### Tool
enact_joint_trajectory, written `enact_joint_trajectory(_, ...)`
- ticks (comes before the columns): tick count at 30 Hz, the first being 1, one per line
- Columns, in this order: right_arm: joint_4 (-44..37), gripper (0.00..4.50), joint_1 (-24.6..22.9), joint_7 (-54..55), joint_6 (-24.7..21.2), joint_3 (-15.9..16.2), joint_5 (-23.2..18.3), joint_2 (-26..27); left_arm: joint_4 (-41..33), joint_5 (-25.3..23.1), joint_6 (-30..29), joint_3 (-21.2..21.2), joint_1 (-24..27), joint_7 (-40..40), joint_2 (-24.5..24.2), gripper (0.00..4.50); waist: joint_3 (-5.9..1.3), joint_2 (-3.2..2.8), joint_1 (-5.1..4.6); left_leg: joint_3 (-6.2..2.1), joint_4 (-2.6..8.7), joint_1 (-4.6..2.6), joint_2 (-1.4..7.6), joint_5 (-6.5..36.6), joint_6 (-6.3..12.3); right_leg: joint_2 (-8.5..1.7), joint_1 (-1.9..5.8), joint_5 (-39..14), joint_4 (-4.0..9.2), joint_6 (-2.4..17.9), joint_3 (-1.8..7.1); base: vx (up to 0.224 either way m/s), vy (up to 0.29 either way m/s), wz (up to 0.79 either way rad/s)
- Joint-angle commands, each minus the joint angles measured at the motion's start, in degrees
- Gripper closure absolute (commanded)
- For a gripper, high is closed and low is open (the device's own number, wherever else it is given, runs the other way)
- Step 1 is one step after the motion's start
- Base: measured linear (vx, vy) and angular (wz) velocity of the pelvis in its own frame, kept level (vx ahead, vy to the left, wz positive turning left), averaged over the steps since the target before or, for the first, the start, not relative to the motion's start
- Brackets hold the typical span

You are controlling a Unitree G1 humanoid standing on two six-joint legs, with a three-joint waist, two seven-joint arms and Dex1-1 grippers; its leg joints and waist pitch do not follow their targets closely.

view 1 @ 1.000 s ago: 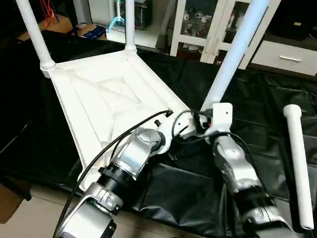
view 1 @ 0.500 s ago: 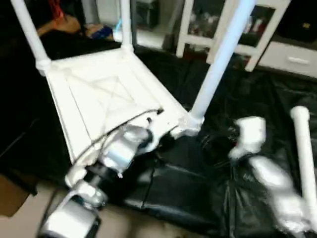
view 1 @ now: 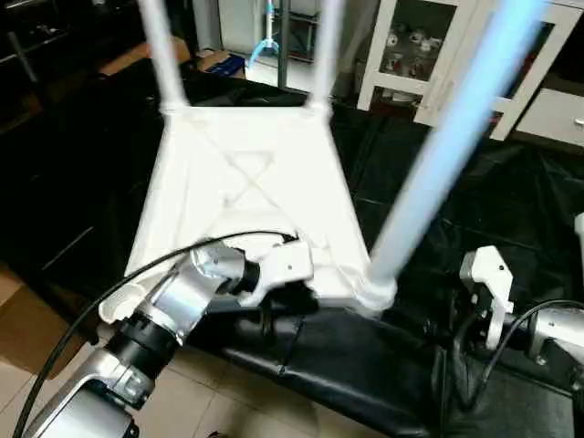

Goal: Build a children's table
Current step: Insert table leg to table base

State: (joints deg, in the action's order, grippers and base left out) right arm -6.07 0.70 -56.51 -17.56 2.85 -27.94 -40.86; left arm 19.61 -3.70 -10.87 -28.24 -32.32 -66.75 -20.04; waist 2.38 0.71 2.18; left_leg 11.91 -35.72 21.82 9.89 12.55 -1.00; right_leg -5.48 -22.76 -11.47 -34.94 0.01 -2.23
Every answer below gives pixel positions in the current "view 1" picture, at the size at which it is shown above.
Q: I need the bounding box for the white plastic table top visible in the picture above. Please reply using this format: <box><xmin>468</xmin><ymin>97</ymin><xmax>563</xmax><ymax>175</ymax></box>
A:
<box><xmin>99</xmin><ymin>99</ymin><xmax>399</xmax><ymax>327</ymax></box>

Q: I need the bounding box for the black work mat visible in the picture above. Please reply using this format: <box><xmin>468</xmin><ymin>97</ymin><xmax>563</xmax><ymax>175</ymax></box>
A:
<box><xmin>0</xmin><ymin>59</ymin><xmax>584</xmax><ymax>438</ymax></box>

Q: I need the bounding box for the brown cardboard box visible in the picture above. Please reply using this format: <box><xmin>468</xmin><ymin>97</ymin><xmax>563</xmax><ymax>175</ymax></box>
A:
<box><xmin>195</xmin><ymin>51</ymin><xmax>249</xmax><ymax>79</ymax></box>

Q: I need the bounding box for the white drawer unit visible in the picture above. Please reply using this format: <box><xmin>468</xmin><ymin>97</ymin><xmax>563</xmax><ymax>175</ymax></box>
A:
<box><xmin>538</xmin><ymin>87</ymin><xmax>584</xmax><ymax>149</ymax></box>

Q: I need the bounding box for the brown flat cardboard sheet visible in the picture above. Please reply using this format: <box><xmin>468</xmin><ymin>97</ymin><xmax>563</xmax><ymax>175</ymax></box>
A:
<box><xmin>0</xmin><ymin>263</ymin><xmax>94</xmax><ymax>381</ymax></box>

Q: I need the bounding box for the grey metal pole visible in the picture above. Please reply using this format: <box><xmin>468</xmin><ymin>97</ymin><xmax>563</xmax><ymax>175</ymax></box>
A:
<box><xmin>277</xmin><ymin>0</ymin><xmax>294</xmax><ymax>92</ymax></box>

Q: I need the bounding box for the light blue mop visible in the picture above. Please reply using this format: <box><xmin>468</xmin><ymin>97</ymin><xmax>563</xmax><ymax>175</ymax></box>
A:
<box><xmin>250</xmin><ymin>0</ymin><xmax>285</xmax><ymax>70</ymax></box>

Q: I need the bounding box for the white glass door cabinet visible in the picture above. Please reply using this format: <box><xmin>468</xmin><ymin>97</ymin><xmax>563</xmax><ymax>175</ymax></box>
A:
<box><xmin>356</xmin><ymin>0</ymin><xmax>584</xmax><ymax>142</ymax></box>

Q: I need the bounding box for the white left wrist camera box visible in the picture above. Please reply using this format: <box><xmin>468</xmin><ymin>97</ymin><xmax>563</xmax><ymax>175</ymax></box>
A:
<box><xmin>240</xmin><ymin>238</ymin><xmax>317</xmax><ymax>308</ymax></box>

